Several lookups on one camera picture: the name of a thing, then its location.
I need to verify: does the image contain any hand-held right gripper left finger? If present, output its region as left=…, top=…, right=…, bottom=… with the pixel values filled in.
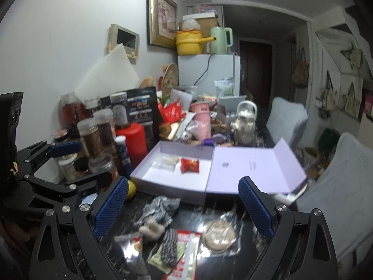
left=29, top=177, right=129, bottom=280

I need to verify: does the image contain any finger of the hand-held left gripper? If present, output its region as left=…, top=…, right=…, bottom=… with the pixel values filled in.
left=23, top=171, right=114, bottom=207
left=16, top=140, right=83, bottom=175

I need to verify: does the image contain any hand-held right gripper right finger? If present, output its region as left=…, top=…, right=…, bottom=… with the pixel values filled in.
left=238, top=176, right=340, bottom=280

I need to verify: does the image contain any small clear orange packet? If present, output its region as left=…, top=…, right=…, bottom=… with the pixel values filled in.
left=114, top=233, right=144, bottom=254

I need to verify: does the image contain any lavender cardboard box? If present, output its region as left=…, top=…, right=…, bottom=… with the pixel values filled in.
left=130, top=138, right=308, bottom=206

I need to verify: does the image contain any clear bag of rope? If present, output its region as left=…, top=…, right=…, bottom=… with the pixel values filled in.
left=201, top=210, right=248, bottom=254

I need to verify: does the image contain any grey striped cloth doll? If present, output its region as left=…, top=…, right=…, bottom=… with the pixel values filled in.
left=135, top=196, right=182, bottom=241

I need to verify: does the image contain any green packet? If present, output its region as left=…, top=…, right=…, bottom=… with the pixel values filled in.
left=146, top=239, right=187, bottom=267

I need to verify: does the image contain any striped sock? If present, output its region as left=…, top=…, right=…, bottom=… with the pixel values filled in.
left=161, top=228, right=178, bottom=266

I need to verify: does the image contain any long red white snack packet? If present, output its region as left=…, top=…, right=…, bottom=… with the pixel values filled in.
left=162, top=230, right=203, bottom=280

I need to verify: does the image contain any yellow lemon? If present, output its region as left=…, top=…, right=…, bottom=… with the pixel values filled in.
left=125, top=180, right=137, bottom=200

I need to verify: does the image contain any cluster of spice jars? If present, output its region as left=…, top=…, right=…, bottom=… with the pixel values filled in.
left=52, top=92, right=130, bottom=183

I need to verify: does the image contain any blue tube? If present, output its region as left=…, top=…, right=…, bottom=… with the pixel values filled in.
left=115, top=136, right=133, bottom=180

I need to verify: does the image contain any red canister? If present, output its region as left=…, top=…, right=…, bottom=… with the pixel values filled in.
left=115, top=122, right=149, bottom=170

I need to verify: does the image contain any clear plastic packet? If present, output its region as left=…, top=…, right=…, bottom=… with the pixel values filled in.
left=153, top=155, right=179, bottom=171

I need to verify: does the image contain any small red snack packet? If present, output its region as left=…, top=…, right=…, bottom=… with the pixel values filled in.
left=180, top=157, right=201, bottom=174

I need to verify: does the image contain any purple pouch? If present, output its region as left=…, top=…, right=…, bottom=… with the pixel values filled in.
left=204, top=133, right=231, bottom=146

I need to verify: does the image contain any grey covered chair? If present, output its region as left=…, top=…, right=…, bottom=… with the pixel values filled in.
left=291, top=132, right=373, bottom=266
left=266, top=97, right=309, bottom=148

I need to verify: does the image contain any white foam board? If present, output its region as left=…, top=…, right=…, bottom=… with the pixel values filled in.
left=75, top=43, right=140, bottom=101

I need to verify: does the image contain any black menu box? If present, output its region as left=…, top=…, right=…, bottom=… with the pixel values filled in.
left=125, top=87, right=159, bottom=149

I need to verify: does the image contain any pink cup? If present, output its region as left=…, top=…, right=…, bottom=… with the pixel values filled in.
left=191, top=101, right=212, bottom=140

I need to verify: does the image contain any grey box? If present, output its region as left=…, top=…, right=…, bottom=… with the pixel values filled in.
left=217, top=95, right=248, bottom=114

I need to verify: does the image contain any red plastic bag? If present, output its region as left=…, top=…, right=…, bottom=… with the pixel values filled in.
left=157, top=101, right=187, bottom=123

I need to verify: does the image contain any green tea bag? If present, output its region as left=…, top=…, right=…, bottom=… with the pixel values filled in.
left=214, top=77, right=235, bottom=97

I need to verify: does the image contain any white paper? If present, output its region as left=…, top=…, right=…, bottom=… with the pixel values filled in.
left=169, top=88, right=193, bottom=111

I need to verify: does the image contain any woven plate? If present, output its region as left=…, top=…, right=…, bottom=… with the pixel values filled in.
left=162, top=63, right=179, bottom=97

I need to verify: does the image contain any beige tote bag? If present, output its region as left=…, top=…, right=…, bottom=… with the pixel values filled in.
left=316, top=70, right=340, bottom=120
left=339, top=82, right=363, bottom=120

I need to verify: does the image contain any dark door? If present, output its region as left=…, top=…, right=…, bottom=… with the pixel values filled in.
left=239, top=39, right=274, bottom=105

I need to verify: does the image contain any white fridge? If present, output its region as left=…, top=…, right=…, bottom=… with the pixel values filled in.
left=177, top=53, right=241, bottom=97

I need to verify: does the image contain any brown hanging bag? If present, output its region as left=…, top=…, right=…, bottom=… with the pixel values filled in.
left=291, top=44, right=310, bottom=89

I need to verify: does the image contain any yellow pot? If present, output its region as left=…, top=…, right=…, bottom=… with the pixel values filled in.
left=175, top=30, right=217, bottom=56

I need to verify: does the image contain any framed picture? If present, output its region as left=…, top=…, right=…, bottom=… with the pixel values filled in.
left=146, top=0, right=179, bottom=49

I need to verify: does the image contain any green kettle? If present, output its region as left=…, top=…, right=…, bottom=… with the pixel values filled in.
left=209, top=26, right=234, bottom=55

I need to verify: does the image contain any clear plastic bag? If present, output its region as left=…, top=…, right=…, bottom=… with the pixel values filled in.
left=181, top=17, right=201, bottom=32

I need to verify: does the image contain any wall intercom panel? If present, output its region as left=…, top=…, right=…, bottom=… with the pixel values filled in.
left=106, top=23, right=140, bottom=64

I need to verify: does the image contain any black cable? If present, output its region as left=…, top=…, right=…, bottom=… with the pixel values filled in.
left=192, top=53, right=214, bottom=86

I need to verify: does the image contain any butterfly wall decoration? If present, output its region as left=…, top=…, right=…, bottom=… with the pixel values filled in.
left=339, top=41, right=368, bottom=70

